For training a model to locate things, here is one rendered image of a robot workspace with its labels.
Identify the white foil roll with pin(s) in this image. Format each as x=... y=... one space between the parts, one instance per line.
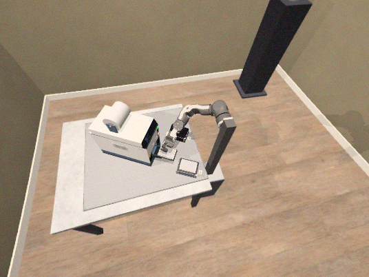
x=117 y=115

